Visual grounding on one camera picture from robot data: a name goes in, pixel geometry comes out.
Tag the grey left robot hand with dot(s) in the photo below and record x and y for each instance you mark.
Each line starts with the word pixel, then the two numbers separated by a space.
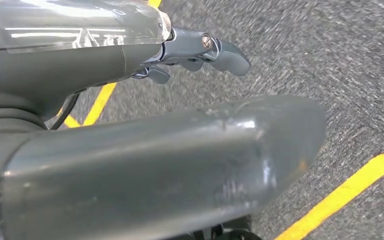
pixel 145 172

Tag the black robot leg part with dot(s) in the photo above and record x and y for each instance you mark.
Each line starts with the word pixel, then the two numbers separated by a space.
pixel 235 233

